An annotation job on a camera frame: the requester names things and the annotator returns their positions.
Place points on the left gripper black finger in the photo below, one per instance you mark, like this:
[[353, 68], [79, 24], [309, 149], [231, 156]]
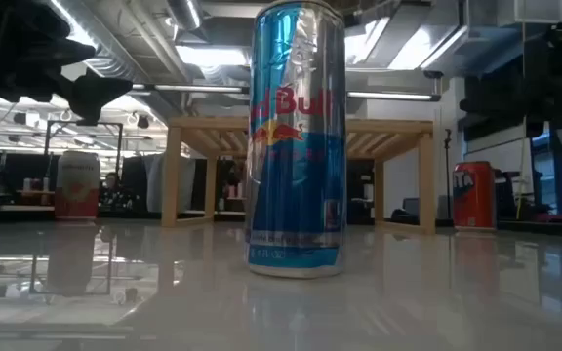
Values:
[[68, 51], [95, 92]]

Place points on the white and red beverage can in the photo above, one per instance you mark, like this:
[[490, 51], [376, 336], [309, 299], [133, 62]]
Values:
[[77, 190]]

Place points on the orange-red Fanta can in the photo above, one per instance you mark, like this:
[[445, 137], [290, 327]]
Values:
[[473, 195]]

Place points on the blue silver Red Bull can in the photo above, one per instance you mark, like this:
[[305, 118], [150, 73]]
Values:
[[295, 170]]

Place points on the light wooden slatted shelf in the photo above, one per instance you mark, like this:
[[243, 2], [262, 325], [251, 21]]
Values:
[[203, 123]]

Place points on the person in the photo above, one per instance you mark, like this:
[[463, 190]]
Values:
[[111, 181]]

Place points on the long tube ceiling light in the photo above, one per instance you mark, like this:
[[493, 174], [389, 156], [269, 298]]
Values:
[[388, 95], [198, 89]]

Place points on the grey hanging cloth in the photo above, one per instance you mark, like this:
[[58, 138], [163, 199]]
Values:
[[153, 185]]

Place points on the black mesh cart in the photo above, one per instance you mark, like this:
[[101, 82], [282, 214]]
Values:
[[505, 195]]

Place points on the black tripod stand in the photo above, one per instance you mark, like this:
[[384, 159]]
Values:
[[448, 170]]

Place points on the silver round ventilation duct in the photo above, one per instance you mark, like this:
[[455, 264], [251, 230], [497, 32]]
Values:
[[183, 12]]

